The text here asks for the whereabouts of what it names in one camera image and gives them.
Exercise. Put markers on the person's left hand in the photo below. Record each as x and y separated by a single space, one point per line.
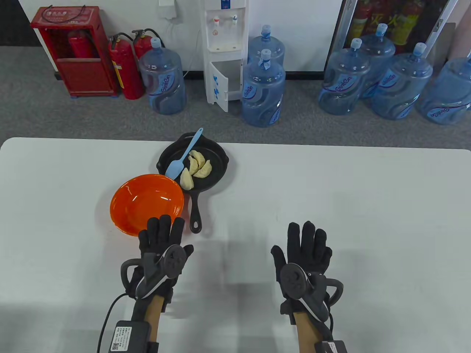
162 231

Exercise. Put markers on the person's right hand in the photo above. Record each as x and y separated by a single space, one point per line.
307 239

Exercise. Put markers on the orange plastic bowl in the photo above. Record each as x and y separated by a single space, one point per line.
140 206

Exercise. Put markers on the pale yellow dumpling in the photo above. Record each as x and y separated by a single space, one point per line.
186 179
199 157
194 166
203 170

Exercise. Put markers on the blue dessert shovel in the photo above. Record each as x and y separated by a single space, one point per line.
174 170

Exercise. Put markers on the black frying pan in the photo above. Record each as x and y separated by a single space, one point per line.
217 158

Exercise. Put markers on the person's left forearm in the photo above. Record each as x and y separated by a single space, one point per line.
152 316

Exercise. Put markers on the person's right forearm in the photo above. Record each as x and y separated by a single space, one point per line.
307 332

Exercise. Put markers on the row of blue water jugs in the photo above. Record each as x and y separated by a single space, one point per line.
263 92

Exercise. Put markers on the red fire extinguisher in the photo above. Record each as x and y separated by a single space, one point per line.
127 73
141 46
79 47

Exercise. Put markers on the red fire extinguisher cabinet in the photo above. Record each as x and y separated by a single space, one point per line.
86 77

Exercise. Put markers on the white water dispenser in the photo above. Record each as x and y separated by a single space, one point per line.
224 40

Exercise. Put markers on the fire safety poster board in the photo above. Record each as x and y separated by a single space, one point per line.
404 22

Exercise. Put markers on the white wall adapter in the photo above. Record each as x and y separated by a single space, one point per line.
167 9

